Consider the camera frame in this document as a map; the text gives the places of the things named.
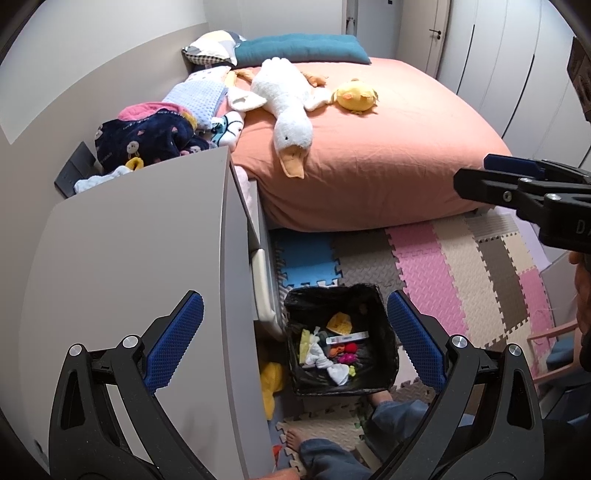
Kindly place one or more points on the magenta bear toy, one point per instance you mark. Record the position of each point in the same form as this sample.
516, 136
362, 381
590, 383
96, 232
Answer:
347, 358

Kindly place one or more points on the person's right foot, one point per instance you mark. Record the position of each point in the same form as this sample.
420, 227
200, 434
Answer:
381, 399

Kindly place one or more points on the dark wall socket panel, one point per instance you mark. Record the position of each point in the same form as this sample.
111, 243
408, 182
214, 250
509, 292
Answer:
74, 170

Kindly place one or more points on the bed with orange sheet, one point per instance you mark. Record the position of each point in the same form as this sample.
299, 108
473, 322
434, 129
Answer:
392, 138

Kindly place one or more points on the white quilted towel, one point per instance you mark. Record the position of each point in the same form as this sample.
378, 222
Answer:
323, 364

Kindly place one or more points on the yellow snack packet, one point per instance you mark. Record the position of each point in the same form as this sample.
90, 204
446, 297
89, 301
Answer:
305, 346

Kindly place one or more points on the person's jeans leg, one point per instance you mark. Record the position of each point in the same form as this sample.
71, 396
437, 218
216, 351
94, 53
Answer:
397, 424
337, 461

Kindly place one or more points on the white door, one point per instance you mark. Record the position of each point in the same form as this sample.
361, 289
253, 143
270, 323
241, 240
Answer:
438, 50

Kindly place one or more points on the bin with black bag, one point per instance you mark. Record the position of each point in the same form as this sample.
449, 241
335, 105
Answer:
369, 323

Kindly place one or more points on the teal pillow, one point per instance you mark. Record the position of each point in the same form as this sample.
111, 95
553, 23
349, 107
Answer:
300, 48

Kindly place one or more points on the person's left foot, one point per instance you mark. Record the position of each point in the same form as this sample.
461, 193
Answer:
300, 445

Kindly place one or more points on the yellow chick plush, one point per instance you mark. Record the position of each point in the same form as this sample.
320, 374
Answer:
353, 94

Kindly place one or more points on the white wardrobe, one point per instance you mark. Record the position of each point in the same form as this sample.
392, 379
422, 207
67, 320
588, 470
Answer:
508, 69

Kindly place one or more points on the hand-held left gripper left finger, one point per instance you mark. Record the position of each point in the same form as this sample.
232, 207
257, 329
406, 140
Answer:
178, 332

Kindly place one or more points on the white goose plush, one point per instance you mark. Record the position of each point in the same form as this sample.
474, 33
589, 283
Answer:
281, 106

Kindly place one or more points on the checked pillow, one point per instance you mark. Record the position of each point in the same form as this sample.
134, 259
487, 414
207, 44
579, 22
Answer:
207, 48

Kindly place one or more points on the coloured foam puzzle mat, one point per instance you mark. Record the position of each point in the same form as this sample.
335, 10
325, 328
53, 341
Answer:
461, 277

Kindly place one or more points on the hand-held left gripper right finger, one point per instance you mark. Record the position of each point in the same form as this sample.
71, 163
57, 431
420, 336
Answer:
415, 341

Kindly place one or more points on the person's right jeans leg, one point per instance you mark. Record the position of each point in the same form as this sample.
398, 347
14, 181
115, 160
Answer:
397, 424

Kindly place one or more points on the white and teal patterned cloth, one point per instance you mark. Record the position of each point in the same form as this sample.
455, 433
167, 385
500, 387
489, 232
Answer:
228, 129

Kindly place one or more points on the person's foot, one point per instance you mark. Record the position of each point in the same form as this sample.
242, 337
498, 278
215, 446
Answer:
300, 445
381, 399

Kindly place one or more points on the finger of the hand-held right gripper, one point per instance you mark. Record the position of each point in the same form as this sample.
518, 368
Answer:
508, 164
489, 189

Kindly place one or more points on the yellow printed paper cup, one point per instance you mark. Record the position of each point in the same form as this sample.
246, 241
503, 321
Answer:
338, 324

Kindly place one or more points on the person's left jeans leg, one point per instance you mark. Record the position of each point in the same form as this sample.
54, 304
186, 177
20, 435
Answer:
337, 461

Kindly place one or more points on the white carton box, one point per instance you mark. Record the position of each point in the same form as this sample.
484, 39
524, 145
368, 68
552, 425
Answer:
348, 337

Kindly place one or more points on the navy printed blanket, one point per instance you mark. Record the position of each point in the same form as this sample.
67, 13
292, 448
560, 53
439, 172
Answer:
147, 138

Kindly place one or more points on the pink cloth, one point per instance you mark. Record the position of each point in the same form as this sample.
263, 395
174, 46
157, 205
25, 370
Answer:
138, 110

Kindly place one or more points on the yellow cloth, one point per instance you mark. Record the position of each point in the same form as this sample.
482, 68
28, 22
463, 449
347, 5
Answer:
272, 383

